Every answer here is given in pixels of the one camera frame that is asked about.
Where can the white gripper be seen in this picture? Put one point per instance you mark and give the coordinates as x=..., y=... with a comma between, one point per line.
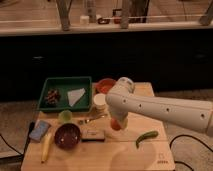
x=122, y=123

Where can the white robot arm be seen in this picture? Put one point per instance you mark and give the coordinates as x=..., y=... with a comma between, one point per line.
x=195, y=115

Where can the orange bowl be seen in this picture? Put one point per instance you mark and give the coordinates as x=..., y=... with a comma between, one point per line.
x=104, y=85

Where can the dark purple bowl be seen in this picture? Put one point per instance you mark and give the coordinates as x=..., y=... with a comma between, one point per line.
x=67, y=136

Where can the white jar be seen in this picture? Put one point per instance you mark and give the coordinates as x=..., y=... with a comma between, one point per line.
x=99, y=102

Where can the green cucumber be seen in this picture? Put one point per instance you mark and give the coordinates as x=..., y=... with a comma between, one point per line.
x=147, y=135

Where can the metal spoon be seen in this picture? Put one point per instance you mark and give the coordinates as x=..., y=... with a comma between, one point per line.
x=85, y=121

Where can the white cloth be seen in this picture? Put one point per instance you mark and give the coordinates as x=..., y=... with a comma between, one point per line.
x=75, y=95

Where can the green cup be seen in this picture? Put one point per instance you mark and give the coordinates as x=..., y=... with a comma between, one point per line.
x=65, y=116

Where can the green tray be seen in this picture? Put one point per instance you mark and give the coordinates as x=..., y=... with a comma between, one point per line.
x=64, y=85

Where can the brown pine cone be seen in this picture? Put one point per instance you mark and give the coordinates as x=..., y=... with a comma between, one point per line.
x=52, y=97

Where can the yellow banana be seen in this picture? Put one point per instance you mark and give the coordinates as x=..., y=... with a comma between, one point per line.
x=46, y=146

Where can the blue sponge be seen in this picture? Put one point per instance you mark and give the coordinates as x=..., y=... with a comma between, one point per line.
x=39, y=131

